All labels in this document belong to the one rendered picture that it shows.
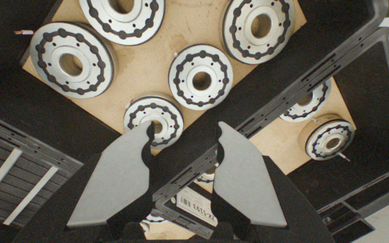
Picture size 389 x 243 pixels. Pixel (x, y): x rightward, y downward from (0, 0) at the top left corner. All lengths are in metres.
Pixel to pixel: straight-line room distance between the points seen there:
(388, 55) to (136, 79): 0.34
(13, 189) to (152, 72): 0.41
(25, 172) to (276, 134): 0.54
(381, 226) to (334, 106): 2.92
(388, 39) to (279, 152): 0.26
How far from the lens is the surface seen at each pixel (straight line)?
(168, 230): 0.60
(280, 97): 0.23
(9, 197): 0.59
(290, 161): 0.48
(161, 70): 0.29
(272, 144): 0.42
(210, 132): 0.26
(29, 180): 0.52
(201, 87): 0.28
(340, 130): 0.45
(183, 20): 0.28
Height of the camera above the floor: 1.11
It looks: 61 degrees down
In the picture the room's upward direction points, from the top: 167 degrees clockwise
